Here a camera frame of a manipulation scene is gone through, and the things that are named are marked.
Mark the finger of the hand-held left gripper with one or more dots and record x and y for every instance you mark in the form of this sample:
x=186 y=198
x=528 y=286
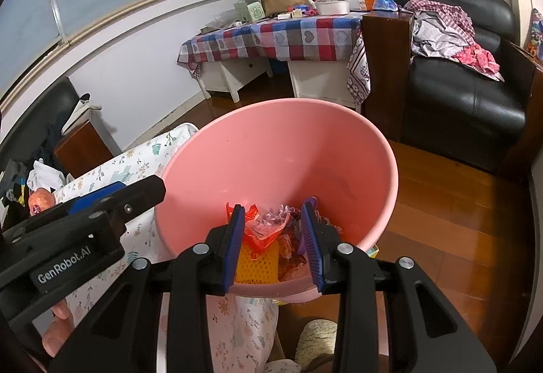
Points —
x=99 y=194
x=140 y=195

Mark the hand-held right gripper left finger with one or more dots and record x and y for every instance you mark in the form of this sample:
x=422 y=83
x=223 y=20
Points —
x=235 y=246

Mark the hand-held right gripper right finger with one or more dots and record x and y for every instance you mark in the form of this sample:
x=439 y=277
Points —
x=312 y=254

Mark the red snack wrapper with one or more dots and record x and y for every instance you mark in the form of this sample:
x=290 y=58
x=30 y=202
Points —
x=261 y=239

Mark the yellow foam fruit net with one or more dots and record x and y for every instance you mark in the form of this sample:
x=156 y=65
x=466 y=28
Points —
x=258 y=269

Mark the pink plastic bucket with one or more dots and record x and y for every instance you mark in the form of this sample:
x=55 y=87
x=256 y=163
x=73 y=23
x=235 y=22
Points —
x=275 y=152

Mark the person's left hand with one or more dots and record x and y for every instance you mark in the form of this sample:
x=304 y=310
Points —
x=59 y=335

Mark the floral tablecloth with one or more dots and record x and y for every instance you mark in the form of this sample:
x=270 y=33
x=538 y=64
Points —
x=123 y=173

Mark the small brown wooden cabinet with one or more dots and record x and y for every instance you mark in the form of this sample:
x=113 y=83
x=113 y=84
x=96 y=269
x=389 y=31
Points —
x=85 y=148

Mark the red apple with sticker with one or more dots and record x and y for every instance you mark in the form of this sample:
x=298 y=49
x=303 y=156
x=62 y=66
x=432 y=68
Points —
x=40 y=199

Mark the dark navy garment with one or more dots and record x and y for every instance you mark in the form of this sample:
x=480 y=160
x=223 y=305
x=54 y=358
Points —
x=49 y=144

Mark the yellow and blue cloth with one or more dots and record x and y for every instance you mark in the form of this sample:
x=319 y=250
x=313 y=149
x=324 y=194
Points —
x=16 y=191

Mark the beige fuzzy slipper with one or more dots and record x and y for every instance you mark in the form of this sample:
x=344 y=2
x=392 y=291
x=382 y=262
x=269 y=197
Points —
x=316 y=339

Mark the black leather sofa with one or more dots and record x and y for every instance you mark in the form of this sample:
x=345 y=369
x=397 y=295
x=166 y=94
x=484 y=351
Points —
x=38 y=110

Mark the white table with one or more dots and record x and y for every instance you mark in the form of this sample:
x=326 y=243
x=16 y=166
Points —
x=237 y=76

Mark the clear plastic packaging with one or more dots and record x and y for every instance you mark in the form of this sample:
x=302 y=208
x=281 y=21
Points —
x=218 y=22

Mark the black leather armchair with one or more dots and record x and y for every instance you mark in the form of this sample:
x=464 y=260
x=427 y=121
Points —
x=458 y=101

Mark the green box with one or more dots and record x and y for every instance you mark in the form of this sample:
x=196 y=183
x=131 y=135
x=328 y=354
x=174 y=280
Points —
x=252 y=10

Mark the checkered tablecloth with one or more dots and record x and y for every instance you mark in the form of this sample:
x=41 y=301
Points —
x=297 y=38

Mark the small colourful packets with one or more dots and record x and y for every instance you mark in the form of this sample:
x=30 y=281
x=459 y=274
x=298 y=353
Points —
x=297 y=12

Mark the light grey garment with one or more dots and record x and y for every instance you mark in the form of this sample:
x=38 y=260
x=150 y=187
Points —
x=437 y=42

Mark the pink floral garment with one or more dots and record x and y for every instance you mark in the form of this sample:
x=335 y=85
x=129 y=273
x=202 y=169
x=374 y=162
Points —
x=477 y=59

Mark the orange packet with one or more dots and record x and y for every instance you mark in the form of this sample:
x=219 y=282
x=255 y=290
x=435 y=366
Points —
x=370 y=2

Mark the blue plastic bag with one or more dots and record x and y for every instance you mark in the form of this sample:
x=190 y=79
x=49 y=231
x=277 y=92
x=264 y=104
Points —
x=387 y=3

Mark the plaid garment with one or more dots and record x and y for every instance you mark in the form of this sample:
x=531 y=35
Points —
x=441 y=15

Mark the colourful printed box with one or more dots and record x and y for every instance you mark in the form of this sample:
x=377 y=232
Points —
x=534 y=34

